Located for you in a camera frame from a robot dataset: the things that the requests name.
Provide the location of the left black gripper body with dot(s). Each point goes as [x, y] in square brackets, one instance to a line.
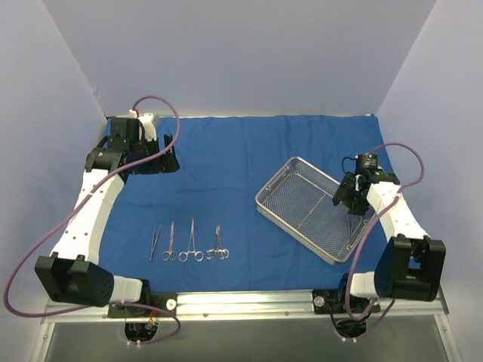
[161, 154]

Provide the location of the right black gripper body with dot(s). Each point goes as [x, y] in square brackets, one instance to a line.
[349, 192]

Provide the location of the steel tweezers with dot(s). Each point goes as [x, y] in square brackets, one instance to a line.
[155, 238]
[352, 223]

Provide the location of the metal mesh instrument tray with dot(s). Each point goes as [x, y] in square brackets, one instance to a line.
[298, 199]

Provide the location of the blue surgical wrap cloth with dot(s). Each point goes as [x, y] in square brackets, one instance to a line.
[224, 162]

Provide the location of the steel forceps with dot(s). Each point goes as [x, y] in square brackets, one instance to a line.
[197, 255]
[217, 250]

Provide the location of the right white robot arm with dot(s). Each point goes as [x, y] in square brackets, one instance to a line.
[411, 264]

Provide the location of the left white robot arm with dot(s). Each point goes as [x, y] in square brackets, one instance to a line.
[71, 273]

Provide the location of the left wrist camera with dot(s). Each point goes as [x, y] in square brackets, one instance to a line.
[148, 122]

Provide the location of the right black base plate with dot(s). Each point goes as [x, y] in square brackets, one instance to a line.
[333, 301]

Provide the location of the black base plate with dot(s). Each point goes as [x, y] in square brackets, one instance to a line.
[164, 301]
[333, 301]

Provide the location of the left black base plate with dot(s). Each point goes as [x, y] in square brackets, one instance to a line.
[164, 301]

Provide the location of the aluminium front rail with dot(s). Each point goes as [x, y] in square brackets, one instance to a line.
[239, 306]

